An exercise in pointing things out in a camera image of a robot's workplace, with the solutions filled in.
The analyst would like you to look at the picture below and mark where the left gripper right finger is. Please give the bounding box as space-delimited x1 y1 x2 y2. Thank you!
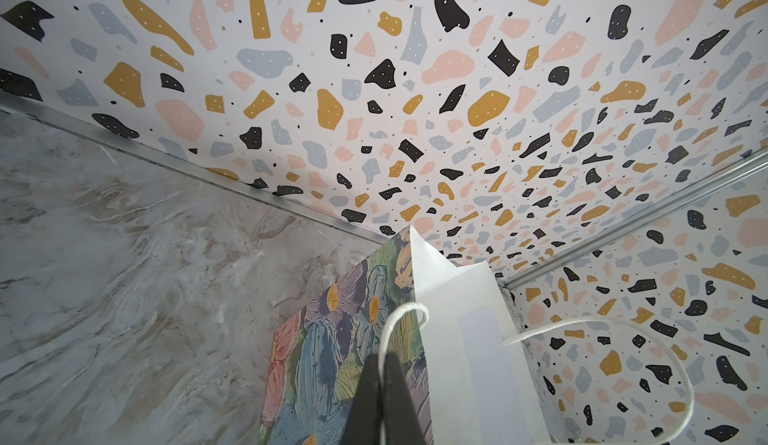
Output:
381 352 426 445

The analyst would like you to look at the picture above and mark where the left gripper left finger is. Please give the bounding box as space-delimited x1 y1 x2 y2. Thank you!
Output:
340 354 384 445

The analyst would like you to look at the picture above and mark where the floral paper bag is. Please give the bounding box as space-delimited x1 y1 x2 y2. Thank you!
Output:
257 224 696 445

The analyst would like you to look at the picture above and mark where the right corner aluminium post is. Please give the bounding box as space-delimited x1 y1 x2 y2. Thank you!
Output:
499 148 767 290

